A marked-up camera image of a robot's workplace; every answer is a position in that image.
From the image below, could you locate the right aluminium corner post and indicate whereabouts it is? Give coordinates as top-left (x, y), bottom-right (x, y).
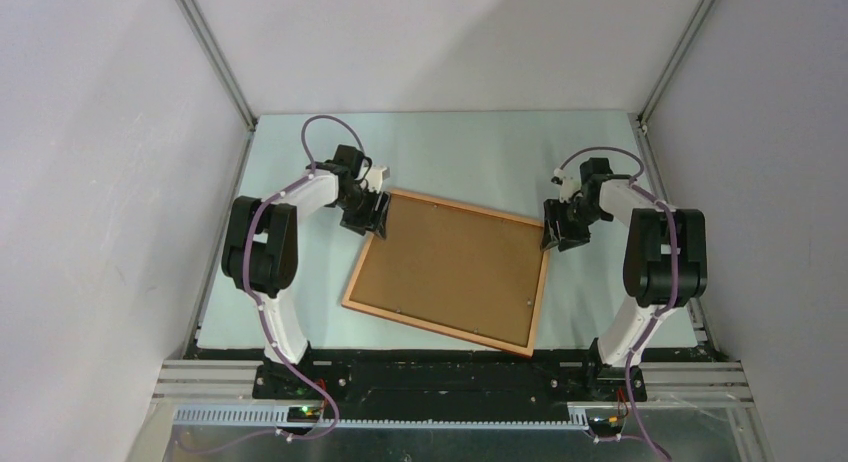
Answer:
top-left (637, 0), bottom-right (719, 134)

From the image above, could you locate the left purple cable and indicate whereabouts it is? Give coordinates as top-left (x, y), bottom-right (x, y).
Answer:
top-left (241, 114), bottom-right (367, 443)

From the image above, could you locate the left aluminium corner post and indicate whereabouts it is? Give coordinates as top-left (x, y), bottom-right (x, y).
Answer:
top-left (175, 0), bottom-right (258, 131)

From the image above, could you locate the purple cable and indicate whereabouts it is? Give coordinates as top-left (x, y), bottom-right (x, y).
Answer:
top-left (556, 146), bottom-right (682, 460)
top-left (241, 114), bottom-right (367, 443)

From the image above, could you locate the grey slotted cable duct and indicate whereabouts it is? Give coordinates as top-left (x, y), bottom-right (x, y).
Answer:
top-left (174, 404), bottom-right (589, 431)

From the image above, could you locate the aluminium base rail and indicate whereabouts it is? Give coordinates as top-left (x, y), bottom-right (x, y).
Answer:
top-left (151, 360), bottom-right (755, 409)

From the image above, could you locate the wooden picture frame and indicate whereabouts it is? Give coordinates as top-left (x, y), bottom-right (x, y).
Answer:
top-left (340, 188), bottom-right (552, 360)

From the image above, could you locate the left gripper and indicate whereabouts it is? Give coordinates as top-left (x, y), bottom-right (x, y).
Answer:
top-left (335, 185), bottom-right (390, 240)

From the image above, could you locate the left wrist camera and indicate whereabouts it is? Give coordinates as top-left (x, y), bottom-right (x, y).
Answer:
top-left (361, 166), bottom-right (390, 193)

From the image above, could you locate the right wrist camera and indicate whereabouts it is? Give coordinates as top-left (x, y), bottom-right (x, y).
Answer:
top-left (551, 168), bottom-right (582, 204)

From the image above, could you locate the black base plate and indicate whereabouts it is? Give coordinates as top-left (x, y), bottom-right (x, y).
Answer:
top-left (252, 348), bottom-right (647, 423)

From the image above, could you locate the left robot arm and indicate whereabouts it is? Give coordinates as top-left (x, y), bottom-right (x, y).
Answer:
top-left (221, 145), bottom-right (391, 399)

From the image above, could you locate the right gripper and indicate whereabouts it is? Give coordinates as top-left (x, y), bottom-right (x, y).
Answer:
top-left (540, 197), bottom-right (609, 252)

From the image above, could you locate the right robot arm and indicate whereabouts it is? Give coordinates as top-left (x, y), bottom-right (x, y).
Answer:
top-left (540, 157), bottom-right (708, 400)

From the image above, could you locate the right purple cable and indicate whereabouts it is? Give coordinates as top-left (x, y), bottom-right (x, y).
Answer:
top-left (556, 146), bottom-right (682, 460)

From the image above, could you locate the aluminium corner post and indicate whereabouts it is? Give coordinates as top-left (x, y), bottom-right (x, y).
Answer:
top-left (637, 0), bottom-right (719, 134)
top-left (175, 0), bottom-right (258, 131)

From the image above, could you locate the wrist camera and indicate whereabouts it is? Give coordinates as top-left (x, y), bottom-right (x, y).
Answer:
top-left (361, 166), bottom-right (390, 193)
top-left (551, 168), bottom-right (582, 204)

